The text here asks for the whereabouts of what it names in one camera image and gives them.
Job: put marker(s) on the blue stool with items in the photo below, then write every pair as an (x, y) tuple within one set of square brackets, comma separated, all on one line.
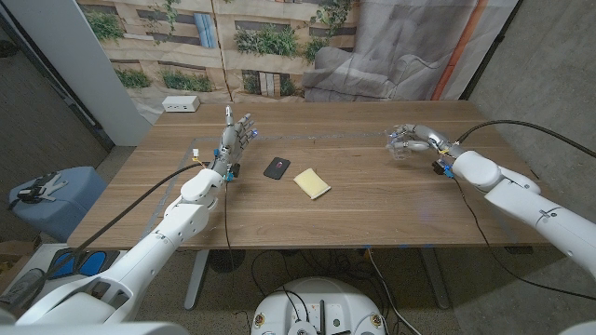
[(60, 209)]

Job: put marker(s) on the clear plastic cup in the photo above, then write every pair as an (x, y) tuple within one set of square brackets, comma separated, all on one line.
[(399, 153)]

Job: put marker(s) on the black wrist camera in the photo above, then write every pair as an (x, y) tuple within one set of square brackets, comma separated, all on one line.
[(440, 166), (235, 170)]

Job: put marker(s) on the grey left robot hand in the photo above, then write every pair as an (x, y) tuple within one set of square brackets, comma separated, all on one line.
[(231, 139)]

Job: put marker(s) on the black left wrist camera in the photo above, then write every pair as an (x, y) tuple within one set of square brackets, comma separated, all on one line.
[(235, 170)]

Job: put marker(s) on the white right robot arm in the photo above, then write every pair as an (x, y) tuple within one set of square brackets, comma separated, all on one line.
[(526, 200)]

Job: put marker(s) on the white wall panel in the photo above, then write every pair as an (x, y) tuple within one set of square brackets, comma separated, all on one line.
[(79, 60)]

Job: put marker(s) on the blue black foot pedal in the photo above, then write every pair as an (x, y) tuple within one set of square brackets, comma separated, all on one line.
[(86, 263)]

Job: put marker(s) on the yellow sponge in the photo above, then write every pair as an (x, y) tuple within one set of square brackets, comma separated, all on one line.
[(311, 183)]

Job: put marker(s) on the black smartphone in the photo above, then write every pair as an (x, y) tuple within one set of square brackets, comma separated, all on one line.
[(276, 168)]

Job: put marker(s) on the white power strip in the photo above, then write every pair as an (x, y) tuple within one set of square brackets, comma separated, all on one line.
[(180, 103)]

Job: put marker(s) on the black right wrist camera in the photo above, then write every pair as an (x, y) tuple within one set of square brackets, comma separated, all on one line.
[(440, 166)]

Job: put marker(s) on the black tool on bin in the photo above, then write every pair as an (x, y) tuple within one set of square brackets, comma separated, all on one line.
[(39, 188)]

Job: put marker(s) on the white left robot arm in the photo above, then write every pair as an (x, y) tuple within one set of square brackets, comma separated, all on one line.
[(153, 251)]

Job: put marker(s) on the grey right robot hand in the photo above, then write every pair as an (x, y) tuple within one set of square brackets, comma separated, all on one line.
[(430, 137)]

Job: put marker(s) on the white robot torso base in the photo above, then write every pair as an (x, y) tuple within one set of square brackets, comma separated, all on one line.
[(319, 307)]

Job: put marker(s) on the grey table leg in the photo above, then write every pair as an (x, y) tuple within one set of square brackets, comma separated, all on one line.
[(196, 279), (435, 279)]

